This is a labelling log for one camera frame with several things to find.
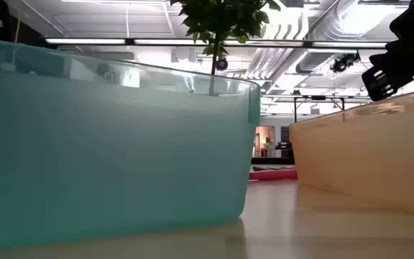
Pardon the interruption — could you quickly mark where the black metal table frame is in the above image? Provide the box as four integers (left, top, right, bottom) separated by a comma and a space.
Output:
252, 157, 296, 165

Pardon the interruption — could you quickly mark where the pink pen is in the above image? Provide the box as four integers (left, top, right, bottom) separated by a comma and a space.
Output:
249, 168, 298, 182

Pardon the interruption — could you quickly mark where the black metal gantry frame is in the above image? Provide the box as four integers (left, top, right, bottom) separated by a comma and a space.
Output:
262, 94, 372, 123

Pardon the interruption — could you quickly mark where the green potted plant white pot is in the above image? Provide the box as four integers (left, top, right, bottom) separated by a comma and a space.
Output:
170, 0, 282, 97

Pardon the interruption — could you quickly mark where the long ceiling light bar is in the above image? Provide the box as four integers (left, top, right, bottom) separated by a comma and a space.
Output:
44, 37, 390, 50

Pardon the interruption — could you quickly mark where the orange translucent plastic tray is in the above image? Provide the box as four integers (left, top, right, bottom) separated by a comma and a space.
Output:
288, 86, 414, 219

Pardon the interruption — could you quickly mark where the green translucent plastic tray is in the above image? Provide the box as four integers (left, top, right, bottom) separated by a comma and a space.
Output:
0, 35, 262, 253

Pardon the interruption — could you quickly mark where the black ceiling spotlight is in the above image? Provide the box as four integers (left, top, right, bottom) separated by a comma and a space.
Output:
330, 52, 362, 74

